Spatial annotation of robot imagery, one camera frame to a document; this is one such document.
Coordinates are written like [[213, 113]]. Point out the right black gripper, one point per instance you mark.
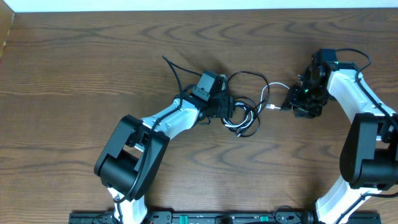
[[293, 99]]

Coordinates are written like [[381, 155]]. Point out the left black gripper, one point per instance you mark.
[[226, 106]]

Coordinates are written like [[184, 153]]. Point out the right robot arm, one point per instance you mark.
[[368, 159]]

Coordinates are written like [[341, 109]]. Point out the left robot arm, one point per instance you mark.
[[131, 158]]

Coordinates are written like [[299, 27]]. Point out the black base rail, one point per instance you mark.
[[196, 218]]

